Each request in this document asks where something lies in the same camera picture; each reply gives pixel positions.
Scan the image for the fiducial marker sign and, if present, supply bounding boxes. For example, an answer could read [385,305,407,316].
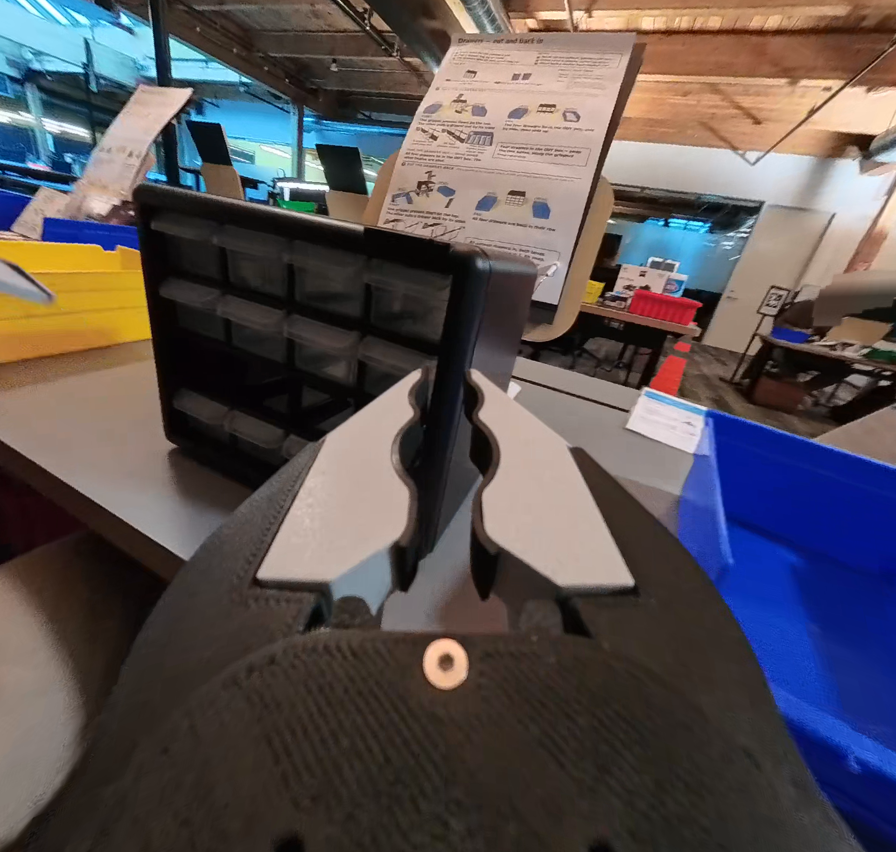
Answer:
[731,284,793,385]

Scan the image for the red plastic basket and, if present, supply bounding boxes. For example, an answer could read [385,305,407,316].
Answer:
[629,288,703,327]

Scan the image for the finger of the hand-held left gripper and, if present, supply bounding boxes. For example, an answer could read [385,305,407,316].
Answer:
[0,258,57,306]

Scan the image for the beige trousers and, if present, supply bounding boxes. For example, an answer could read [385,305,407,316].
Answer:
[0,533,165,852]

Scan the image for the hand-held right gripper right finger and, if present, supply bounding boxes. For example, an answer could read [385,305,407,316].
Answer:
[464,368,638,618]

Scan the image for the cardboard sheet stand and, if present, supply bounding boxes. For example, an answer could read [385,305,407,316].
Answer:
[364,39,648,344]

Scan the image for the white door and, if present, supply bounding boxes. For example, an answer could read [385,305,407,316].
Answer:
[702,203,835,357]

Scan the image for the long workshop table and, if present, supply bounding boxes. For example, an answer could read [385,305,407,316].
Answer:
[577,301,703,387]

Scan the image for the cardboard sign stand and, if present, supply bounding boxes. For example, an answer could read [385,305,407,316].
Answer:
[325,189,373,224]
[199,162,246,200]

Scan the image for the black drawer cabinet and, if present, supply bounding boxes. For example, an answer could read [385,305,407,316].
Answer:
[133,183,539,590]

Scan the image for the printed instruction sheet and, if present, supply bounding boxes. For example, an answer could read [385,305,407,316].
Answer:
[70,84,195,217]
[378,32,638,307]
[10,186,72,242]

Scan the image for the white cardboard box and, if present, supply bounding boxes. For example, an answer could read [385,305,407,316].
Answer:
[615,257,690,301]

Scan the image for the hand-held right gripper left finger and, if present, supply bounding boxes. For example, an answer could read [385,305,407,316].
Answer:
[254,368,431,628]

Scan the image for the white paper card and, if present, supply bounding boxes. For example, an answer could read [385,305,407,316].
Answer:
[624,387,709,455]

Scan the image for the cluttered work table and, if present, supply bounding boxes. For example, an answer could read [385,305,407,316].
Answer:
[755,330,896,422]

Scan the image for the black sign panel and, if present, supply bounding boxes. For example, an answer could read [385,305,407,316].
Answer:
[184,119,233,168]
[314,143,370,197]

